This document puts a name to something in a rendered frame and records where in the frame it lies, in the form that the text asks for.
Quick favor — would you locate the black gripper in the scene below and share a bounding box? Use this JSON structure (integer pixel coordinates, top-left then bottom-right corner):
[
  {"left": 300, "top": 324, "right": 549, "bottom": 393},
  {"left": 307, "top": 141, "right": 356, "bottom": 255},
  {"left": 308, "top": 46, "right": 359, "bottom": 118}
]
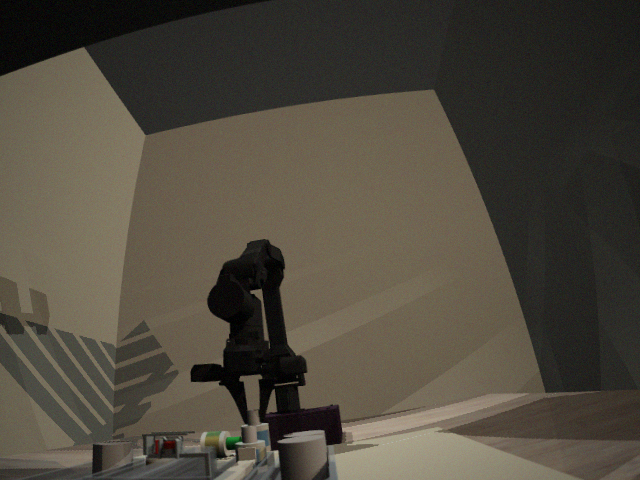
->
[{"left": 190, "top": 325, "right": 308, "bottom": 424}]

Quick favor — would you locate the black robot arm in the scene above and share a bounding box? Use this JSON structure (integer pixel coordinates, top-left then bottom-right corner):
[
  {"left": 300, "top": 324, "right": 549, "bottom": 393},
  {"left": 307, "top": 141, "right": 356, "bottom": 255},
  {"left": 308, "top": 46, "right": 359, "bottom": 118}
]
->
[{"left": 207, "top": 239, "right": 306, "bottom": 415}]

